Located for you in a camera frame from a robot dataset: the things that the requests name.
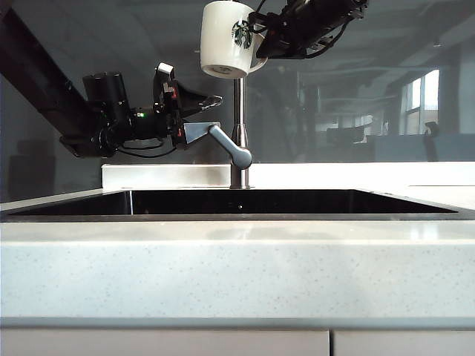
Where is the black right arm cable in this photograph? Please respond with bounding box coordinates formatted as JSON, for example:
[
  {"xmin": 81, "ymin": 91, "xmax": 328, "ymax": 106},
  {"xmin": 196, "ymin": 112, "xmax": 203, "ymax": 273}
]
[{"xmin": 309, "ymin": 13, "xmax": 352, "ymax": 60}]

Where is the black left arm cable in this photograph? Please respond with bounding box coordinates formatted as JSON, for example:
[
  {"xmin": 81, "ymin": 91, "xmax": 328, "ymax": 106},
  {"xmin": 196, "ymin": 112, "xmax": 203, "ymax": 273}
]
[{"xmin": 117, "ymin": 136, "xmax": 178, "ymax": 159}]

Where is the steel gooseneck faucet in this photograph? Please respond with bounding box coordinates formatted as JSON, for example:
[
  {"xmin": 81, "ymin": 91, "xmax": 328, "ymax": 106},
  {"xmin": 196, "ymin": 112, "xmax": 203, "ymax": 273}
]
[{"xmin": 229, "ymin": 76, "xmax": 254, "ymax": 190}]

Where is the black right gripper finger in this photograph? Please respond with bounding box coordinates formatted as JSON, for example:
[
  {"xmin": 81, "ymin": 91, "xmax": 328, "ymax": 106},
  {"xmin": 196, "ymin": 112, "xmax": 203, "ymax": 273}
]
[
  {"xmin": 248, "ymin": 10, "xmax": 286, "ymax": 31},
  {"xmin": 255, "ymin": 31, "xmax": 294, "ymax": 60}
]

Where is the grey faucet lever handle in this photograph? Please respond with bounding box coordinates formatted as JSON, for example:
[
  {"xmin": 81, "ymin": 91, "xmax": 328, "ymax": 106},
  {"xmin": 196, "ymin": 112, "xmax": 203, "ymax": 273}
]
[{"xmin": 207, "ymin": 124, "xmax": 254, "ymax": 171}]

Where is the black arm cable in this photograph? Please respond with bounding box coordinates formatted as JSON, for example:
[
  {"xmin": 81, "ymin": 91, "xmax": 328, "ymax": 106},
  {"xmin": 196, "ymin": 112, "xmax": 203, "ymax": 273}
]
[
  {"xmin": 309, "ymin": 13, "xmax": 352, "ymax": 60},
  {"xmin": 117, "ymin": 136, "xmax": 178, "ymax": 159}
]

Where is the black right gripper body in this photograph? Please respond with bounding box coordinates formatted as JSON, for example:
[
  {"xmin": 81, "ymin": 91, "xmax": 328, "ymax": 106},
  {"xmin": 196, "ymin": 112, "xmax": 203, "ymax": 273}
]
[{"xmin": 278, "ymin": 0, "xmax": 337, "ymax": 60}]

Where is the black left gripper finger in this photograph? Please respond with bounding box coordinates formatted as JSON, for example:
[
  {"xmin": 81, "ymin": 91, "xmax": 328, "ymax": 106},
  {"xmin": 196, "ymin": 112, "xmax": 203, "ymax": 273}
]
[
  {"xmin": 177, "ymin": 82, "xmax": 224, "ymax": 114},
  {"xmin": 183, "ymin": 121, "xmax": 220, "ymax": 146}
]

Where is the white Starbucks mug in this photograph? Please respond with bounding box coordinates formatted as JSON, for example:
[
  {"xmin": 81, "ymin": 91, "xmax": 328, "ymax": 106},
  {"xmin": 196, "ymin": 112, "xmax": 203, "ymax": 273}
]
[{"xmin": 200, "ymin": 0, "xmax": 269, "ymax": 80}]

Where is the narrow grey cabinet door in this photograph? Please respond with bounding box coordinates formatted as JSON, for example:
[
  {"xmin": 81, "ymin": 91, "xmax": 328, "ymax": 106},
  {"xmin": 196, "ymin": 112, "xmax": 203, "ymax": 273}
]
[{"xmin": 332, "ymin": 328, "xmax": 475, "ymax": 356}]

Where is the wide grey cabinet door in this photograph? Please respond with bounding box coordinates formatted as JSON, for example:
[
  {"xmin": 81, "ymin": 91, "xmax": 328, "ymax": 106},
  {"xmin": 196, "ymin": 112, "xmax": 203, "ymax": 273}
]
[{"xmin": 0, "ymin": 328, "xmax": 331, "ymax": 356}]

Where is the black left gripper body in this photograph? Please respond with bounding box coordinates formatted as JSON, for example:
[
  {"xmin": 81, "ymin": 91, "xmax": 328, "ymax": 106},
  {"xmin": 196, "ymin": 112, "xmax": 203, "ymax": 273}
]
[{"xmin": 151, "ymin": 73, "xmax": 186, "ymax": 150}]

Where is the dark steel sink basin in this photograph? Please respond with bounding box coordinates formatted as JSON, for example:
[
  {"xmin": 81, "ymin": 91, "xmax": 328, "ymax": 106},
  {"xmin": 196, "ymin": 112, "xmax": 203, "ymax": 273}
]
[{"xmin": 6, "ymin": 188, "xmax": 460, "ymax": 217}]

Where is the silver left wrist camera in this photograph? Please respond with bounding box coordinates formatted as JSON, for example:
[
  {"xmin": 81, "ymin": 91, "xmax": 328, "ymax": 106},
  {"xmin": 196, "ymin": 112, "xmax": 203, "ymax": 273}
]
[{"xmin": 154, "ymin": 62, "xmax": 176, "ymax": 81}]

